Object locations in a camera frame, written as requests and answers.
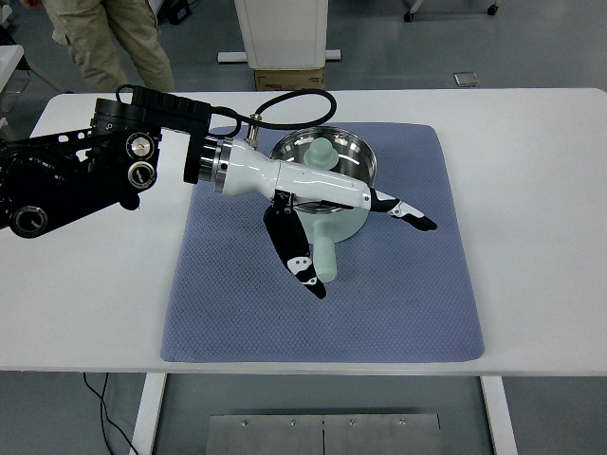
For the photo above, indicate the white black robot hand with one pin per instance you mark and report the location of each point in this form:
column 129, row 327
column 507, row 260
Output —
column 236, row 169

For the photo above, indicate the green pot with handle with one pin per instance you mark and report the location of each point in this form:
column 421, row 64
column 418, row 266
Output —
column 332, row 149

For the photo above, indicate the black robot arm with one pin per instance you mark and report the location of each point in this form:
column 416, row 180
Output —
column 50, row 181

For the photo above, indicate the cardboard box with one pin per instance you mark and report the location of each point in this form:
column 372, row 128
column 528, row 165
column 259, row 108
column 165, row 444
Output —
column 288, row 79

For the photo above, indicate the person in beige trousers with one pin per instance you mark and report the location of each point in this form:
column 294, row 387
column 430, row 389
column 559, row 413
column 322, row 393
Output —
column 92, row 31

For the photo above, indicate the blue textured table mat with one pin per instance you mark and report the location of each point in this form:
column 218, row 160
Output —
column 400, row 295

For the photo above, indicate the grey floor socket plate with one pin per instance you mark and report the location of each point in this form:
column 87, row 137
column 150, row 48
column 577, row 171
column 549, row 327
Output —
column 466, row 79

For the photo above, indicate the chair caster base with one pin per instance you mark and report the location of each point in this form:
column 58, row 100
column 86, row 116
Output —
column 412, row 9

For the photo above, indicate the white cabinet pedestal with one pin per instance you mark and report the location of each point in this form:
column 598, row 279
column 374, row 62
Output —
column 282, row 35

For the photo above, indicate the white table frame legs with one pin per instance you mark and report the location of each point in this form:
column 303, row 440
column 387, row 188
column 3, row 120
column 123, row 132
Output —
column 494, row 395

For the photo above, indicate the grey metal base plate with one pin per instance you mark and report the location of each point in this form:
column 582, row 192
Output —
column 325, row 434

